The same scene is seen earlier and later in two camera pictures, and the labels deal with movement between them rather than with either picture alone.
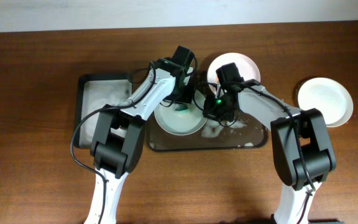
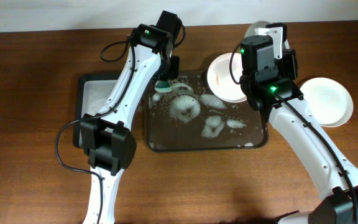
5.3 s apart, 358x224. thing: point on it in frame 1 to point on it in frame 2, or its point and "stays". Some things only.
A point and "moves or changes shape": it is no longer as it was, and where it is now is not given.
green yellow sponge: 182,108 moves or changes shape
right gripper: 214,111 to 291,64
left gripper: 181,96 to 171,72
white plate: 328,96 stays
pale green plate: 173,121 to 250,30
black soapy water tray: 94,91 stays
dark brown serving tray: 248,132 stays
